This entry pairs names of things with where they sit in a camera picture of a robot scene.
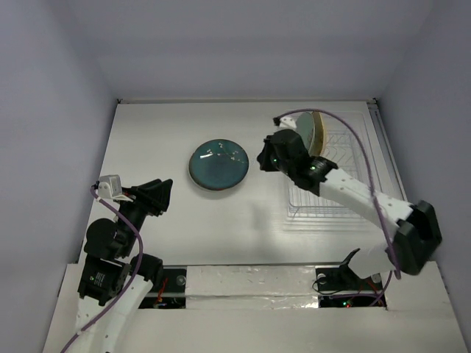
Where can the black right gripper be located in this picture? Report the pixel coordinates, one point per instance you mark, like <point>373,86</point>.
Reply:
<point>276,120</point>

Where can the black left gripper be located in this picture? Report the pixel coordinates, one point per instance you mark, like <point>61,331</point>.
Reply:
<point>159,190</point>

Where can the yellow cream plate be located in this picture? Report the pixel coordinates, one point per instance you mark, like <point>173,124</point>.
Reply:
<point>319,135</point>

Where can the light green plate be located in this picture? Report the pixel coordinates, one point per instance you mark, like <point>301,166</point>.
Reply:
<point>305,128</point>

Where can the dark teal brown-rimmed plate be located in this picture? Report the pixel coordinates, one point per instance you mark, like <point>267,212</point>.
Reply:
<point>218,163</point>

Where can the red plate teal flower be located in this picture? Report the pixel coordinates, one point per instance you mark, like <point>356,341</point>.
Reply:
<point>219,191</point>

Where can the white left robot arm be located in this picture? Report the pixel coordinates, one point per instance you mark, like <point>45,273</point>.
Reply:
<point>117,273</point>

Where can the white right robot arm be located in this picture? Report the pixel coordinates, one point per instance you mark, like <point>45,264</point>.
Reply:
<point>411,231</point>

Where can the white foam strip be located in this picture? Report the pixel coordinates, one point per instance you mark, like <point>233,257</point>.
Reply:
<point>250,287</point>

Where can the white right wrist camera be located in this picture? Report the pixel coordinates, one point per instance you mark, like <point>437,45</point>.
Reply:
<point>285,122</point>

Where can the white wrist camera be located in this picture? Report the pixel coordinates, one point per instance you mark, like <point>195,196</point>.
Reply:
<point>285,122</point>
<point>109,187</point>

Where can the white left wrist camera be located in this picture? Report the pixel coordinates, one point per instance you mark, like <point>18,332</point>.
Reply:
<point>109,187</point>

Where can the white wire dish rack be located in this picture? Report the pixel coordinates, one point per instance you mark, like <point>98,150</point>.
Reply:
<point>349,190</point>

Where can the aluminium table edge rail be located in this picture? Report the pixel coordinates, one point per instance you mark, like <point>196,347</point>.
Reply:
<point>388,184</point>

